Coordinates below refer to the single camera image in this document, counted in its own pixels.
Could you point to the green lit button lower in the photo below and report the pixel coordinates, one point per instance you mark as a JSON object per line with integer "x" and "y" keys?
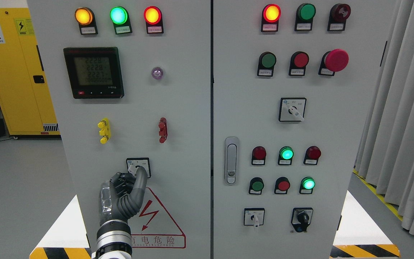
{"x": 307, "y": 185}

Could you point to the amber indicator light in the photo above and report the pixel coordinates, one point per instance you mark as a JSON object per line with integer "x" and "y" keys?
{"x": 86, "y": 21}

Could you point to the green lit indicator middle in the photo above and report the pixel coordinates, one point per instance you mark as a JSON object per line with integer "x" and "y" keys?
{"x": 285, "y": 156}

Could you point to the silver black robot forearm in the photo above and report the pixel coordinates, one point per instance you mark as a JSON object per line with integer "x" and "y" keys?
{"x": 114, "y": 241}

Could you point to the red push button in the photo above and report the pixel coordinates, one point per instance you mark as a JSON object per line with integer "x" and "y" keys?
{"x": 282, "y": 186}
{"x": 298, "y": 63}

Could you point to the red electric hazard sticker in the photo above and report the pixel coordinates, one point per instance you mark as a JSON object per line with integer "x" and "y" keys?
{"x": 153, "y": 227}

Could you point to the silver cabinet door handle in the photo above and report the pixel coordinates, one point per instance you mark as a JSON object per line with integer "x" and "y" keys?
{"x": 230, "y": 164}

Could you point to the grey curtain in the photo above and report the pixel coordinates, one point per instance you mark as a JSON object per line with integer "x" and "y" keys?
{"x": 385, "y": 157}

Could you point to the red terminal post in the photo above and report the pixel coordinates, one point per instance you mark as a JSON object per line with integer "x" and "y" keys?
{"x": 163, "y": 131}

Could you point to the dark red buzzer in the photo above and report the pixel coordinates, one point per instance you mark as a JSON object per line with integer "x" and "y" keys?
{"x": 338, "y": 16}

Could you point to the black key selector switch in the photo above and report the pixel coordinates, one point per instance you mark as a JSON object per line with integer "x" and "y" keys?
{"x": 301, "y": 219}

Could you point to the grey black robot hand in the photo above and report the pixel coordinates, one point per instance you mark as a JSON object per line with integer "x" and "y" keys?
{"x": 122, "y": 196}

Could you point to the red lit indicator light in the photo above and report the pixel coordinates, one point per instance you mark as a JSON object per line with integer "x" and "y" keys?
{"x": 153, "y": 20}

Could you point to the small purple indicator lamp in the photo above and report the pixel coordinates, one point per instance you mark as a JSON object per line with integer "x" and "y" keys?
{"x": 157, "y": 73}

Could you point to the white rotary selector switch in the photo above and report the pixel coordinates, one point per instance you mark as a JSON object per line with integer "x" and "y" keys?
{"x": 134, "y": 163}

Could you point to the green push button lower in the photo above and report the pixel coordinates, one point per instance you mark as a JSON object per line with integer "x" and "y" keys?
{"x": 256, "y": 186}

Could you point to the white rotary selector upper right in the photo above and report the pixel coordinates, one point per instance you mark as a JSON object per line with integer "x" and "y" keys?
{"x": 292, "y": 110}

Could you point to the dark green indicator light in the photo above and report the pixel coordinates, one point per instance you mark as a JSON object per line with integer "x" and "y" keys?
{"x": 304, "y": 17}

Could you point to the yellow terminal post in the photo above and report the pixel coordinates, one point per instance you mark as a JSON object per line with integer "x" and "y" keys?
{"x": 104, "y": 130}

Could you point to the green push button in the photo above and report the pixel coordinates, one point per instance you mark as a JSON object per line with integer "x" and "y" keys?
{"x": 266, "y": 64}
{"x": 256, "y": 186}

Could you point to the grey electrical control cabinet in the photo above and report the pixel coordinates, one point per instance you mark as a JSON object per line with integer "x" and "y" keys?
{"x": 210, "y": 90}

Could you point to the red push button lower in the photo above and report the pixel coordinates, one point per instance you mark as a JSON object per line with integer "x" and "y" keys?
{"x": 282, "y": 186}

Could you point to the white rotary selector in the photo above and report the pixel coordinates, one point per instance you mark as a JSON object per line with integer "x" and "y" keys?
{"x": 254, "y": 217}
{"x": 292, "y": 110}

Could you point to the red lit indicator right door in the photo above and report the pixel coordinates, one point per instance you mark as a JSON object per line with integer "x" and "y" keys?
{"x": 271, "y": 14}

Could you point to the dark red indicator light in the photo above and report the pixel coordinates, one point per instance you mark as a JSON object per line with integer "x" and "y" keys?
{"x": 258, "y": 156}

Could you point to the dark red indicator right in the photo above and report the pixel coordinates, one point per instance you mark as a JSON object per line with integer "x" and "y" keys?
{"x": 312, "y": 155}

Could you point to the green lit indicator light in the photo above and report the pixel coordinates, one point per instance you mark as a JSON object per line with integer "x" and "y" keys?
{"x": 121, "y": 20}

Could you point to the black digital power meter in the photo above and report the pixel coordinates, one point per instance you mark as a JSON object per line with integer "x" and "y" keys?
{"x": 94, "y": 72}

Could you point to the yellow safety cabinet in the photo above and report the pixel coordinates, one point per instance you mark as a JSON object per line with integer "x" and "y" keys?
{"x": 25, "y": 99}

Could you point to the white rotary selector lower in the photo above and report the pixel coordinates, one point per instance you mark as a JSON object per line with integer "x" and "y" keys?
{"x": 254, "y": 217}

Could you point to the red emergency stop button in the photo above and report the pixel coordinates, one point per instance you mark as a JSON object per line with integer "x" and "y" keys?
{"x": 333, "y": 61}

